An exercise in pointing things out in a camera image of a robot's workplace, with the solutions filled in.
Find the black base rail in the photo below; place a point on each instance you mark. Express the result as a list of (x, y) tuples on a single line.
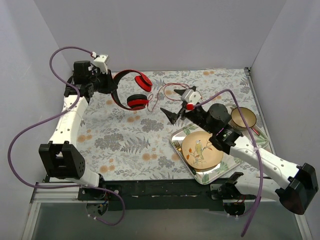
[(174, 194)]

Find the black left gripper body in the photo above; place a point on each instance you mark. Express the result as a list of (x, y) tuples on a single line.
[(108, 82)]

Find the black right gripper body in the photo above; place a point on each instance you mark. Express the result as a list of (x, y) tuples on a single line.
[(182, 112)]

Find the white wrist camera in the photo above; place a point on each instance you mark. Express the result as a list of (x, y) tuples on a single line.
[(100, 61), (190, 98)]

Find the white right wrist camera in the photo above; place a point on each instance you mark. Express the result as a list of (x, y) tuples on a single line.
[(190, 98)]

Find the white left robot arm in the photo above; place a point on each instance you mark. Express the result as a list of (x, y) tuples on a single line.
[(60, 156)]

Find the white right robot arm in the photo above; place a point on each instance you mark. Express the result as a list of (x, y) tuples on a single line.
[(293, 185)]

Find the copper knife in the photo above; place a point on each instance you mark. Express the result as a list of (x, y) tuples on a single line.
[(256, 131)]

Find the floral tablecloth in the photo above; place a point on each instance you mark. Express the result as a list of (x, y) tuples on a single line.
[(123, 144)]

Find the floral serving tray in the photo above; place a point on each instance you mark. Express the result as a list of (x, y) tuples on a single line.
[(228, 162)]

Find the beige bird plate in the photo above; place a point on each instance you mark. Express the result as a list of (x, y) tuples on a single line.
[(199, 152)]

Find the gold fork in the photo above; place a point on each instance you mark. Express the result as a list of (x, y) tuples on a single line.
[(177, 145)]

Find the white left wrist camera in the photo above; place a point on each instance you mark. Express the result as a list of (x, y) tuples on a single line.
[(100, 61)]

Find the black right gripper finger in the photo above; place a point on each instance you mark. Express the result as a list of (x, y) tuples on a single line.
[(172, 117), (182, 91)]

